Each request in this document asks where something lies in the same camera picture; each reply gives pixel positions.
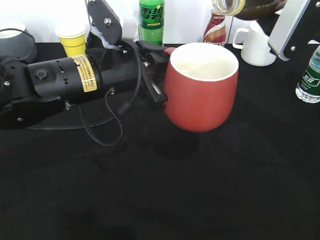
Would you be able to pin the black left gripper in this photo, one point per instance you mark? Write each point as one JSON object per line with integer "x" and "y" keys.
{"x": 117, "y": 63}

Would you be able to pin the red ceramic mug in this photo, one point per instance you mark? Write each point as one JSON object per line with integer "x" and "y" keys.
{"x": 200, "y": 84}

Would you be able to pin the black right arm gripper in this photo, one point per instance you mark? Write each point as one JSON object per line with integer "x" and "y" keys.
{"x": 290, "y": 31}

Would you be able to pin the grey ceramic mug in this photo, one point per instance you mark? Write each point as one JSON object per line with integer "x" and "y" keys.
{"x": 15, "y": 43}

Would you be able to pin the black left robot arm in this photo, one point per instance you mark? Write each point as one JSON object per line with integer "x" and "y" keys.
{"x": 30, "y": 93}

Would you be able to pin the yellow paper cup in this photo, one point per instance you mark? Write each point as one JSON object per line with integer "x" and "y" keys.
{"x": 72, "y": 37}

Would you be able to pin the red label cola bottle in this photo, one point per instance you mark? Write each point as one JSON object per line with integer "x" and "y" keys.
{"x": 247, "y": 9}

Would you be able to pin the brown nescafe bottle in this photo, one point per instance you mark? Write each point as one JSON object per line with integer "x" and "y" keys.
{"x": 216, "y": 32}

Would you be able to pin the green sprite bottle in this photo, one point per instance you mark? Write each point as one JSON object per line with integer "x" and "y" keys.
{"x": 151, "y": 21}

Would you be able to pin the green label water bottle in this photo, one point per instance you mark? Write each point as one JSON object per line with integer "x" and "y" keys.
{"x": 308, "y": 88}

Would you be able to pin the white milk carton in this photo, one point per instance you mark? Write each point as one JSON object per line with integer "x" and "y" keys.
{"x": 129, "y": 28}

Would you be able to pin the white ceramic mug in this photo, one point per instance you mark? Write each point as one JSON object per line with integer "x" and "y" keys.
{"x": 255, "y": 50}

